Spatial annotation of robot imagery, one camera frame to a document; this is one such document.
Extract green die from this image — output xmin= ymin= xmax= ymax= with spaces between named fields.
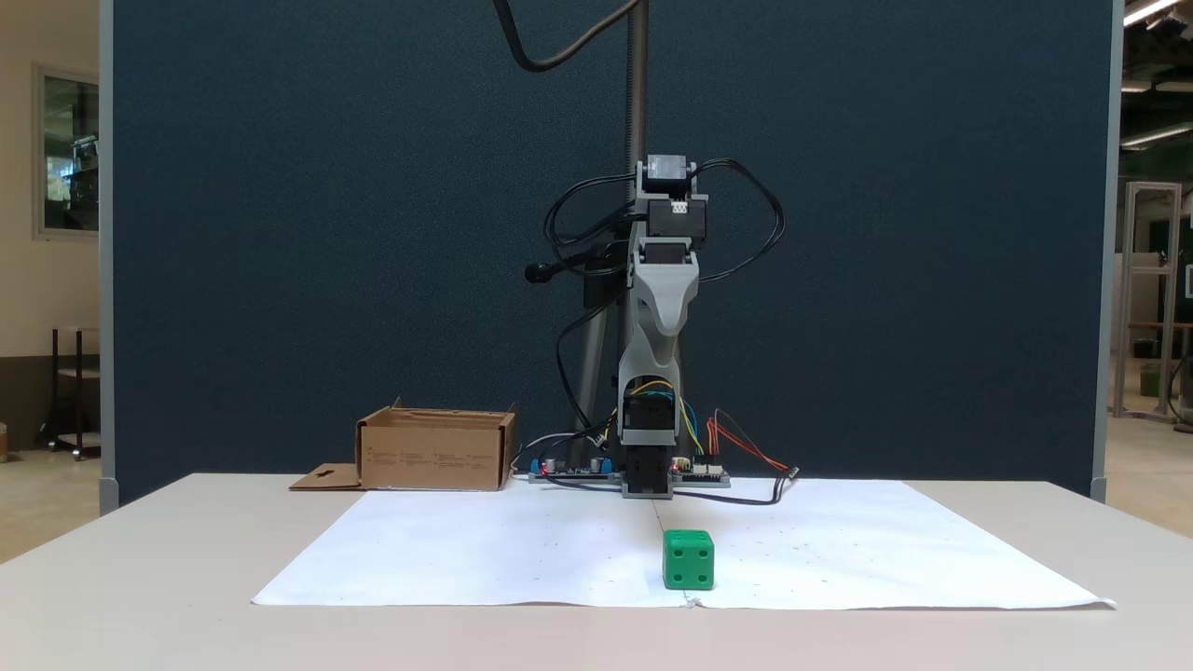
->
xmin=663 ymin=529 xmax=716 ymax=592

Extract black tripod with metal pole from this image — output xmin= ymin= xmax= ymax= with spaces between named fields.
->
xmin=525 ymin=0 xmax=686 ymax=467

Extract motor driver circuit board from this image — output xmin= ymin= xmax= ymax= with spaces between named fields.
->
xmin=673 ymin=460 xmax=732 ymax=488

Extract blue power circuit board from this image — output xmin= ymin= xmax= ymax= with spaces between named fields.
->
xmin=528 ymin=455 xmax=622 ymax=486

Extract dark blue partition panel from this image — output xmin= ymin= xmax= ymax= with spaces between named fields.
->
xmin=99 ymin=0 xmax=1121 ymax=515

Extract brown cardboard box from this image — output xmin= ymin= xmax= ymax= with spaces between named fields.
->
xmin=289 ymin=398 xmax=518 ymax=493

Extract white paper sheet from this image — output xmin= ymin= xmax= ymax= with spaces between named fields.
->
xmin=252 ymin=480 xmax=1117 ymax=612

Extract ceiling light fixture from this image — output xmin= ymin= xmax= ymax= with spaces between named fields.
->
xmin=1121 ymin=119 xmax=1193 ymax=150
xmin=1123 ymin=0 xmax=1189 ymax=27

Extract framed window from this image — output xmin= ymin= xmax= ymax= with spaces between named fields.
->
xmin=33 ymin=63 xmax=101 ymax=243

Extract black shelf cart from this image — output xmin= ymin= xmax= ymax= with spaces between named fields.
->
xmin=39 ymin=326 xmax=101 ymax=462

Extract thin black motor wire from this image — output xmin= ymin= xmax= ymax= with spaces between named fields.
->
xmin=543 ymin=171 xmax=646 ymax=278
xmin=693 ymin=157 xmax=787 ymax=282
xmin=555 ymin=306 xmax=622 ymax=441

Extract thick black camera cable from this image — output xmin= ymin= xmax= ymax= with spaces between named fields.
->
xmin=492 ymin=0 xmax=646 ymax=74

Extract yellow wire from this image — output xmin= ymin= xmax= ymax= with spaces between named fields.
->
xmin=679 ymin=377 xmax=706 ymax=459

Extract orange and red wires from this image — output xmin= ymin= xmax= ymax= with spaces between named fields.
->
xmin=706 ymin=408 xmax=793 ymax=473

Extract black power cable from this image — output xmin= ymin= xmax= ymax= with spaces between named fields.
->
xmin=669 ymin=464 xmax=801 ymax=507

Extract aluminium frame rack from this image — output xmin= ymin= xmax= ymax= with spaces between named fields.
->
xmin=1112 ymin=181 xmax=1185 ymax=422

